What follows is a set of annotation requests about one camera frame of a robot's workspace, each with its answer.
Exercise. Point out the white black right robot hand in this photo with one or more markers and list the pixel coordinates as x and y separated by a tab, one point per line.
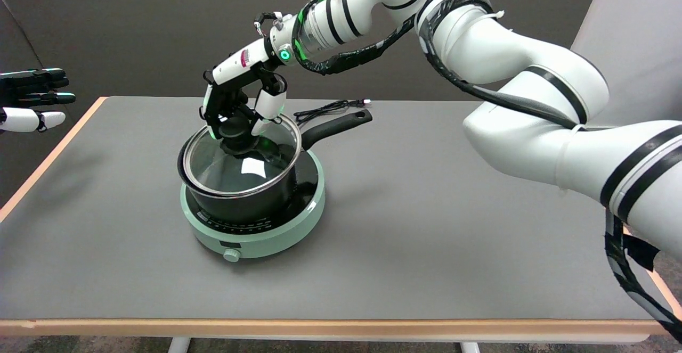
234	65

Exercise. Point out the mint green induction cooker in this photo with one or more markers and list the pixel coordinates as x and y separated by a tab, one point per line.
256	244

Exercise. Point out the glass pot lid black knob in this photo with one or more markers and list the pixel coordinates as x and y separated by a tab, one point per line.
229	174

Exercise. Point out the white table leg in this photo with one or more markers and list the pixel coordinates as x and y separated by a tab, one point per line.
180	345
470	347

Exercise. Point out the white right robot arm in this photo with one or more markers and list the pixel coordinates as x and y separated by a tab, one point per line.
506	39

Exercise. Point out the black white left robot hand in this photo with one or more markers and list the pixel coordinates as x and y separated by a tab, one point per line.
26	118

